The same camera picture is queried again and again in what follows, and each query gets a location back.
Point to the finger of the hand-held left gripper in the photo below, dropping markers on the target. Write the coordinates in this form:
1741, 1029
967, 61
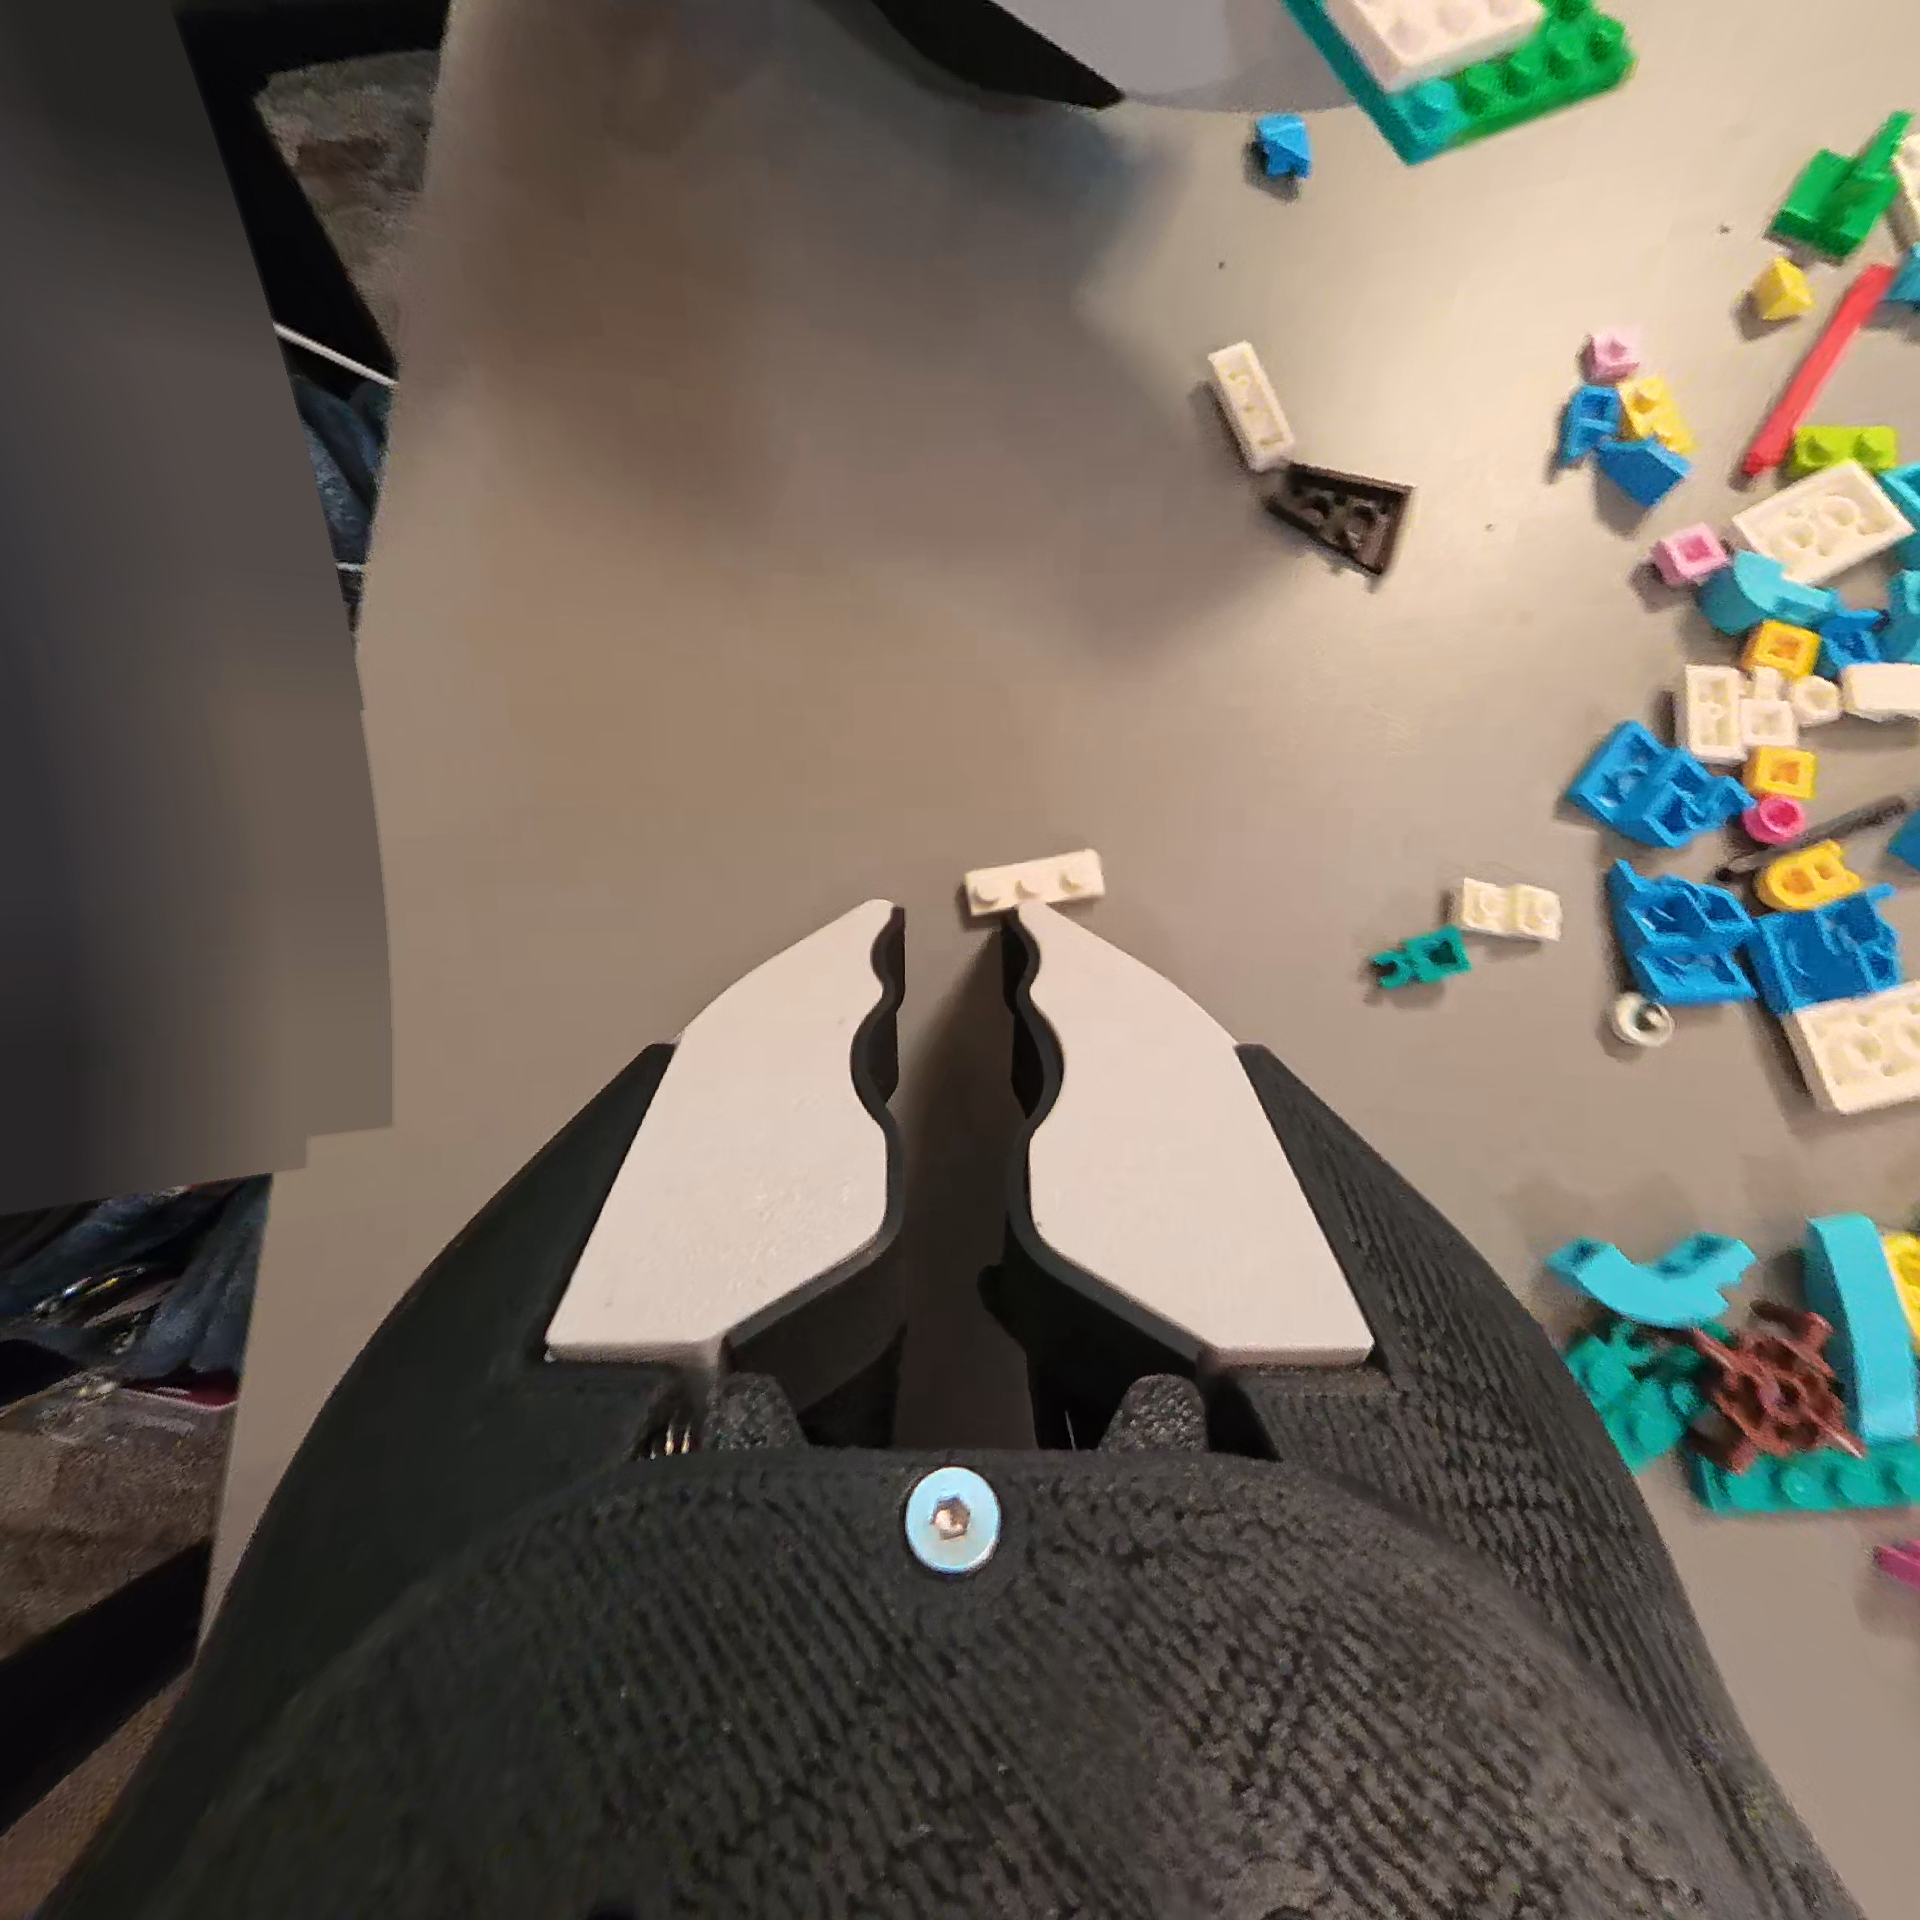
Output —
1185, 61

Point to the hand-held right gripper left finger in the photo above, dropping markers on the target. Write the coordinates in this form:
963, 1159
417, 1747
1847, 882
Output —
737, 1155

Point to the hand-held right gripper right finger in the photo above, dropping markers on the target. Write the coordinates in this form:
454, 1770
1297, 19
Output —
1170, 1188

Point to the green and teal brick build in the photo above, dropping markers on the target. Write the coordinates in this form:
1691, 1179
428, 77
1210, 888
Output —
1499, 84

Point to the white three-stud toy brick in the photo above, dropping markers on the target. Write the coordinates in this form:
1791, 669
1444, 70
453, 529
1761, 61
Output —
1035, 887

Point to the grey desk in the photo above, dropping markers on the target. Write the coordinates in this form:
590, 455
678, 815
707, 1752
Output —
824, 525

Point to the small blue toy brick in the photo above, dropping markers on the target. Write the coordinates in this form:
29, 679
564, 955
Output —
1282, 146

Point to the small teal clip piece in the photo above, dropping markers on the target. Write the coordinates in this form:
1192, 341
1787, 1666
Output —
1417, 958

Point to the white long toy plate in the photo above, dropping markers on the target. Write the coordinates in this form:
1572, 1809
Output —
1249, 402

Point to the white two-stud toy brick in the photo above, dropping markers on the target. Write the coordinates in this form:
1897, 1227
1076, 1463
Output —
1502, 909

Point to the black wedge toy plate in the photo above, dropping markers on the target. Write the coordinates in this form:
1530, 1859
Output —
1341, 518

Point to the white round toy stud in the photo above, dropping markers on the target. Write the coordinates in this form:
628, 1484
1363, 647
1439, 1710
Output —
1643, 1019

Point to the heap of teal toy pieces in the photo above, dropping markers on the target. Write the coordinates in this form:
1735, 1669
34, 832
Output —
1632, 1395

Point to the person's blue jeans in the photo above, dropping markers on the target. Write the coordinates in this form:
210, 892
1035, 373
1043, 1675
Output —
135, 1246

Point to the brown toy wheel piece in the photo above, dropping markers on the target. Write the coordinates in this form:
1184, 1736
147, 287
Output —
1774, 1388

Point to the pile of colourful toy bricks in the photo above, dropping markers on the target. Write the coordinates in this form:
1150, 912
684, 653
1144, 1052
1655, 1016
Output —
1800, 720

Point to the small pink toy piece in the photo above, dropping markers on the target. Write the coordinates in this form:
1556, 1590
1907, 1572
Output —
1900, 1560

